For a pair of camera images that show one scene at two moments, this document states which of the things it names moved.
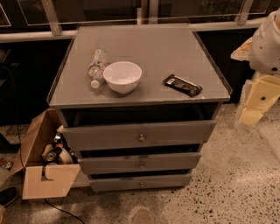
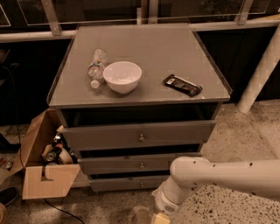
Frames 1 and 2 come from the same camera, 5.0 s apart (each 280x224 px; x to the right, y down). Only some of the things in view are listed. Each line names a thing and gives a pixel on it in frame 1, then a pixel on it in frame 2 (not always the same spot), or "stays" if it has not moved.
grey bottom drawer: [138, 182] stays
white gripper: [266, 49] → [165, 206]
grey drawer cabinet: [136, 103] stays
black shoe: [8, 196] stays
